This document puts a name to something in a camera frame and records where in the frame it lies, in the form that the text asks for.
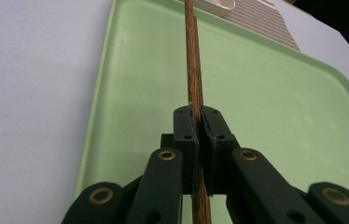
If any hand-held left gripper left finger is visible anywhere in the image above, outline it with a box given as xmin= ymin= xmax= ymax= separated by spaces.
xmin=173 ymin=105 xmax=201 ymax=198

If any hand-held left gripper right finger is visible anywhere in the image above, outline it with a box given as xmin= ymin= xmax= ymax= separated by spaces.
xmin=200 ymin=105 xmax=241 ymax=198

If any brown wooden chopstick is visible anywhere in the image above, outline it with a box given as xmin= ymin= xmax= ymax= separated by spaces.
xmin=184 ymin=0 xmax=205 ymax=224
xmin=193 ymin=16 xmax=213 ymax=224

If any green plastic tray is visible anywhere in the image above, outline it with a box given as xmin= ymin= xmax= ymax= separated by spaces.
xmin=73 ymin=0 xmax=349 ymax=224

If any white square plate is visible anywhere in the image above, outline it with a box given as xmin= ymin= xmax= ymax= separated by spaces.
xmin=192 ymin=0 xmax=237 ymax=19

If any striped placemat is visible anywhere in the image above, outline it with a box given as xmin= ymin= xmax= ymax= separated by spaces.
xmin=225 ymin=0 xmax=301 ymax=52

